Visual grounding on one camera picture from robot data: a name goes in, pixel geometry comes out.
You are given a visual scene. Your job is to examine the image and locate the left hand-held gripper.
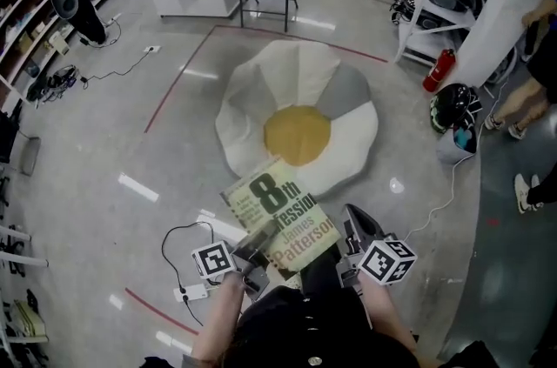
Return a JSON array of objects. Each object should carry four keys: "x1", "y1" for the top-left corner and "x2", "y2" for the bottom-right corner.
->
[{"x1": 191, "y1": 221, "x2": 280, "y2": 300}]

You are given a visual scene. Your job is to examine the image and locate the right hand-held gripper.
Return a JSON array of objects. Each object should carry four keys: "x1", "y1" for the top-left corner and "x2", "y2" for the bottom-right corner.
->
[{"x1": 337, "y1": 204, "x2": 419, "y2": 289}]

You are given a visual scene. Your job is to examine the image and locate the beige paperback book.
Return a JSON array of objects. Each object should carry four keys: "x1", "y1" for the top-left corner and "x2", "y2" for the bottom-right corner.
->
[{"x1": 219, "y1": 157, "x2": 343, "y2": 283}]

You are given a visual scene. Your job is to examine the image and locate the flower-shaped white floor cushion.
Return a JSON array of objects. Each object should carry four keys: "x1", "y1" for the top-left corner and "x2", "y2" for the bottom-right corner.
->
[{"x1": 214, "y1": 39, "x2": 379, "y2": 197}]

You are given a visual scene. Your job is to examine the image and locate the person's left forearm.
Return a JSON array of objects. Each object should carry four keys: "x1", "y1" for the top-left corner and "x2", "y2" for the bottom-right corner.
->
[{"x1": 191, "y1": 272, "x2": 245, "y2": 368}]

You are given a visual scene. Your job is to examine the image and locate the person's right forearm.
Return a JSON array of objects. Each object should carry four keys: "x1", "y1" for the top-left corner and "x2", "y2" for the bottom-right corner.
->
[{"x1": 359, "y1": 277, "x2": 419, "y2": 358}]

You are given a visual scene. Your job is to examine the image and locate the person's black clothing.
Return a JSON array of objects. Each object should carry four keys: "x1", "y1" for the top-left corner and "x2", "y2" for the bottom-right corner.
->
[{"x1": 225, "y1": 244, "x2": 419, "y2": 368}]

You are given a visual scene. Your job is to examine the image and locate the white fabric bag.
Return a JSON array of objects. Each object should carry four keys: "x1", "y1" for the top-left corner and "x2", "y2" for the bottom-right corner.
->
[{"x1": 436, "y1": 122, "x2": 480, "y2": 166}]

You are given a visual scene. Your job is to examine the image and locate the black helmet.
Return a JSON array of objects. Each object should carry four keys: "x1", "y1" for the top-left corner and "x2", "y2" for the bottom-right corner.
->
[{"x1": 429, "y1": 83, "x2": 480, "y2": 135}]

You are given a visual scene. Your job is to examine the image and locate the red fire extinguisher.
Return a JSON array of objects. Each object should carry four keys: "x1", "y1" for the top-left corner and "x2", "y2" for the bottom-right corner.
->
[{"x1": 421, "y1": 48, "x2": 457, "y2": 93}]

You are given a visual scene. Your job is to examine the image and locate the white round device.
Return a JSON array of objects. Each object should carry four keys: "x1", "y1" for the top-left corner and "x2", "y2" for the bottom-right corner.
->
[{"x1": 485, "y1": 46, "x2": 519, "y2": 85}]

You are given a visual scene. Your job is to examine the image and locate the yellow-green bag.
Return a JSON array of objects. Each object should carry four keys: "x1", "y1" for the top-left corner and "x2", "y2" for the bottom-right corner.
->
[{"x1": 12, "y1": 299, "x2": 47, "y2": 337}]

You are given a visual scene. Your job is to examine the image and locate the black monitor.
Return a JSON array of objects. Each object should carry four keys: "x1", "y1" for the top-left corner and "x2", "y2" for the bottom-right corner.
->
[{"x1": 0, "y1": 111, "x2": 21, "y2": 165}]

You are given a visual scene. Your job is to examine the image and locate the black covered stand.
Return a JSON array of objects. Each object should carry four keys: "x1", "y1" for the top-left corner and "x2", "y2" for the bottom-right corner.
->
[{"x1": 50, "y1": 0, "x2": 108, "y2": 45}]

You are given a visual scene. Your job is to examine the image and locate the looped black cable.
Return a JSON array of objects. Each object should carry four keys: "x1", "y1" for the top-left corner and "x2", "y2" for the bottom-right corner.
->
[{"x1": 161, "y1": 221, "x2": 214, "y2": 326}]

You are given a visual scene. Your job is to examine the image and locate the long white cable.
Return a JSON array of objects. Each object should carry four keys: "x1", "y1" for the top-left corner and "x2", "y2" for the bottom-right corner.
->
[{"x1": 402, "y1": 83, "x2": 510, "y2": 241}]

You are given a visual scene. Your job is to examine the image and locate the tangle of black cables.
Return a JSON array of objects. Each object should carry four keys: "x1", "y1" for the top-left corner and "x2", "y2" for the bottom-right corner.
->
[{"x1": 389, "y1": 0, "x2": 419, "y2": 26}]

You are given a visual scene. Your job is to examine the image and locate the thin black cable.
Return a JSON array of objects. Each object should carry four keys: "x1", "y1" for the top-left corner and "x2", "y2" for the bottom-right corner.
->
[{"x1": 80, "y1": 48, "x2": 151, "y2": 87}]

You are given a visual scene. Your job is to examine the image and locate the pile of black cables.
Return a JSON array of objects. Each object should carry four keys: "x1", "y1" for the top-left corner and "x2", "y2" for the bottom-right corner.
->
[{"x1": 26, "y1": 64, "x2": 79, "y2": 102}]

